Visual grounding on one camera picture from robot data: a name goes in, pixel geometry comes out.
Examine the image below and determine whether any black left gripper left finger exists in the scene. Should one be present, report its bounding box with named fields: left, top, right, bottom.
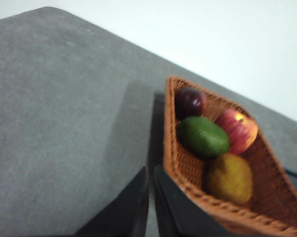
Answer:
left=75, top=165, right=149, bottom=237

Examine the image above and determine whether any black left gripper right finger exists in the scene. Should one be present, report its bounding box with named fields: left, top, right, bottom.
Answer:
left=154, top=164, right=235, bottom=237

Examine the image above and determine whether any green oval fruit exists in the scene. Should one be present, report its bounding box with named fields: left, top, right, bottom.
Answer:
left=177, top=116, right=230, bottom=158

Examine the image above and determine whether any brown wicker basket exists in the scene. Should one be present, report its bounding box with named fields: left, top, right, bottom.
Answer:
left=163, top=76, right=297, bottom=235

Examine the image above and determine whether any red yellow apple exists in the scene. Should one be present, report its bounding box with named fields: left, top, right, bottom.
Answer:
left=214, top=108, right=259, bottom=156

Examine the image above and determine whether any dark red plum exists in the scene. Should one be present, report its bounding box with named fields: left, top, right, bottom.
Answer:
left=175, top=86, right=208, bottom=120

